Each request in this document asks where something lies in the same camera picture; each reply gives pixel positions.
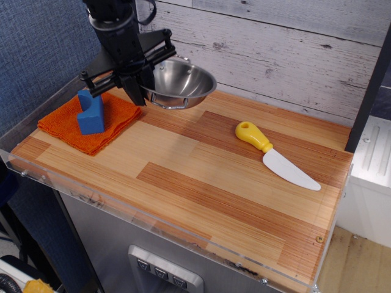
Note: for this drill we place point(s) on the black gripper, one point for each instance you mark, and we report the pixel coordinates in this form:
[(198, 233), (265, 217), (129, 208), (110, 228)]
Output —
[(126, 59)]

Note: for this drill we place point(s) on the stainless steel pot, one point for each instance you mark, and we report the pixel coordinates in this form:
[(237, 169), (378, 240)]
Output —
[(179, 84)]

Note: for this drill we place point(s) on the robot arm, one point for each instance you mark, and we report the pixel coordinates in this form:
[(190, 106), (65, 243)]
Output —
[(115, 10)]

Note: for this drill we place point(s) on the orange cloth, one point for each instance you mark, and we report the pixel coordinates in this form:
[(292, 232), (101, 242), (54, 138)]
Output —
[(62, 123)]

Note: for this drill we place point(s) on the blue wooden block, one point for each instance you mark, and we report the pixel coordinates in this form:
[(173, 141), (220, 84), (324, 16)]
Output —
[(91, 119)]

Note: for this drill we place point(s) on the clear acrylic edge guard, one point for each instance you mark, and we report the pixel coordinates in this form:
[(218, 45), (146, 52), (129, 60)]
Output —
[(215, 197)]

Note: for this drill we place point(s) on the grey dispenser button panel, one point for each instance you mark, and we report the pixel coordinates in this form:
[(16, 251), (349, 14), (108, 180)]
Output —
[(154, 273)]

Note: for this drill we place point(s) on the white side cabinet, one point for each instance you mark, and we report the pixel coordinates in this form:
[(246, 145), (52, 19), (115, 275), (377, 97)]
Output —
[(365, 206)]

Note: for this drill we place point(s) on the yellow handled white knife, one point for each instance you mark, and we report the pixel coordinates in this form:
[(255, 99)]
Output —
[(278, 164)]

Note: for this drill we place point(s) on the black right vertical post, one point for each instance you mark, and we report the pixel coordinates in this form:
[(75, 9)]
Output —
[(368, 101)]

